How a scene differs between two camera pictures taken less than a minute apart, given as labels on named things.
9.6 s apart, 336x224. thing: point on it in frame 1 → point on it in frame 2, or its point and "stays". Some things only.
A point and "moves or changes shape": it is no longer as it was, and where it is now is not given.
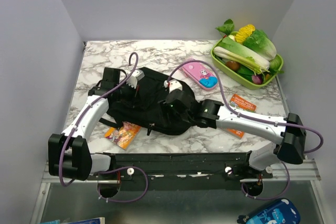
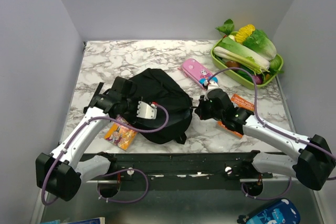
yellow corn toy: x=244 y=33 stays
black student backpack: x=137 y=107 moves or changes shape
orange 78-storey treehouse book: x=241 y=104 stays
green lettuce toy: x=259 y=42 stays
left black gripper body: x=127 y=94 → x=129 y=107
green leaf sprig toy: x=227 y=28 stays
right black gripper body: x=178 y=117 → x=207 y=110
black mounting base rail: x=190 y=171 stays
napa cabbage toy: x=231 y=44 stays
